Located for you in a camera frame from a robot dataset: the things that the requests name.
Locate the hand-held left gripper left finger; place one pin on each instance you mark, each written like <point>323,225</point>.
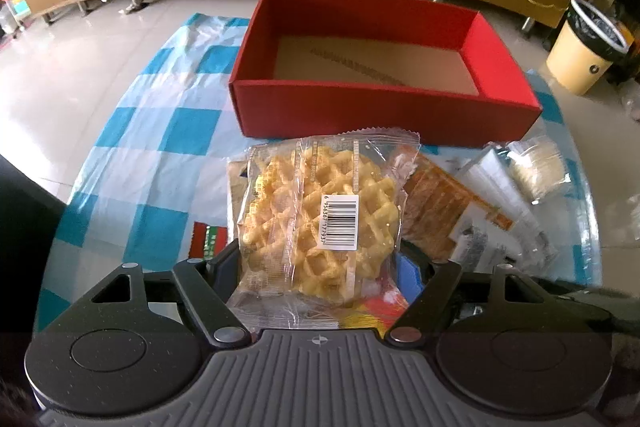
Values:
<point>226,272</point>

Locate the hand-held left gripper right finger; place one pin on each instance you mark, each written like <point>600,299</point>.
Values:
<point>411,279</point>

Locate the orange snack packet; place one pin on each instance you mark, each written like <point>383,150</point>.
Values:
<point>440,207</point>

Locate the clear waffle packet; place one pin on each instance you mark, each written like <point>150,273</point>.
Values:
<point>320,227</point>

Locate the silver vacuum sausage packet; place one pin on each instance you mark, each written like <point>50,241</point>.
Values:
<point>505,202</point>

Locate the red cardboard box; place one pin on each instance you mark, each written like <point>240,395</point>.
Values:
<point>380,107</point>

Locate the red green packet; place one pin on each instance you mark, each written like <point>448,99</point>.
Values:
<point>207,243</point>

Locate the red yellow packet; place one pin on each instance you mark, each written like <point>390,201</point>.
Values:
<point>380,309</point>

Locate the blue white checkered tablecloth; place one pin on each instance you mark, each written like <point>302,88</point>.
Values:
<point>150,117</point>

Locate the cream trash bin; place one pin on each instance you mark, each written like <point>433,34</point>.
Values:
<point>575,62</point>

